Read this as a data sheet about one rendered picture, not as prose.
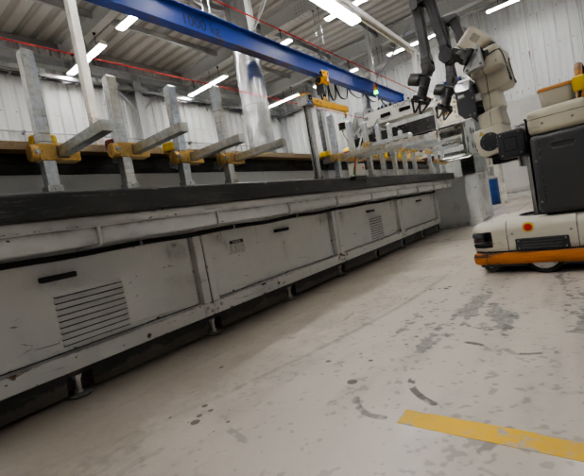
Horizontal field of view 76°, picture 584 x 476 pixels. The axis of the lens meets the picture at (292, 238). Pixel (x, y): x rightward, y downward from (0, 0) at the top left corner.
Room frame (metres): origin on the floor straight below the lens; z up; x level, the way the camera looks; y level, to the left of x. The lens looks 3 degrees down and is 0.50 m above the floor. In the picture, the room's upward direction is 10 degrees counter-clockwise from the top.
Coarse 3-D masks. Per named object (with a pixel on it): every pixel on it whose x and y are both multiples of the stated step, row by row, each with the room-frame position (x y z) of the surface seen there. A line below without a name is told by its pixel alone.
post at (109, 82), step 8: (104, 80) 1.35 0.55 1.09; (112, 80) 1.35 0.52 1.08; (104, 88) 1.35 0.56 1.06; (112, 88) 1.35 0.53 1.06; (112, 96) 1.34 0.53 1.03; (112, 104) 1.34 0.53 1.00; (120, 104) 1.36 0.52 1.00; (112, 112) 1.34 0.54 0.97; (120, 112) 1.36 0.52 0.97; (112, 120) 1.34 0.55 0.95; (120, 120) 1.35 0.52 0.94; (120, 128) 1.35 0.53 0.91; (112, 136) 1.36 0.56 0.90; (120, 136) 1.34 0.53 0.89; (120, 160) 1.35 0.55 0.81; (128, 160) 1.35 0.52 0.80; (120, 168) 1.35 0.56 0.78; (128, 168) 1.35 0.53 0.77; (128, 176) 1.34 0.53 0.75
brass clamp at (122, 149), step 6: (108, 144) 1.33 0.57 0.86; (114, 144) 1.32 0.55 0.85; (120, 144) 1.33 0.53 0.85; (126, 144) 1.35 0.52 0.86; (132, 144) 1.37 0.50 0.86; (108, 150) 1.34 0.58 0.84; (114, 150) 1.31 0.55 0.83; (120, 150) 1.33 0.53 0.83; (126, 150) 1.34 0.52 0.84; (132, 150) 1.36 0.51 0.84; (114, 156) 1.32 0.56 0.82; (120, 156) 1.33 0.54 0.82; (126, 156) 1.34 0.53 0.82; (132, 156) 1.36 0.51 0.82; (138, 156) 1.38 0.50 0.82; (144, 156) 1.40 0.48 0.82
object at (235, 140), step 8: (232, 136) 1.40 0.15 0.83; (240, 136) 1.39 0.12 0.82; (216, 144) 1.46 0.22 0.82; (224, 144) 1.44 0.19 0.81; (232, 144) 1.42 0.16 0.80; (192, 152) 1.55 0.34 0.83; (200, 152) 1.52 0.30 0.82; (208, 152) 1.49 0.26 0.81; (216, 152) 1.50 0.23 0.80; (192, 160) 1.56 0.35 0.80; (176, 168) 1.65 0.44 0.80
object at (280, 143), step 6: (282, 138) 1.59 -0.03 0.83; (264, 144) 1.64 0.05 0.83; (270, 144) 1.62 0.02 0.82; (276, 144) 1.60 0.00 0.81; (282, 144) 1.58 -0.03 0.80; (246, 150) 1.71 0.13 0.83; (252, 150) 1.69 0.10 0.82; (258, 150) 1.67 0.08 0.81; (264, 150) 1.65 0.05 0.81; (270, 150) 1.66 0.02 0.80; (234, 156) 1.76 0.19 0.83; (240, 156) 1.74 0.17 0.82; (246, 156) 1.71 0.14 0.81; (252, 156) 1.71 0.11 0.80; (216, 162) 1.83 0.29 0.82
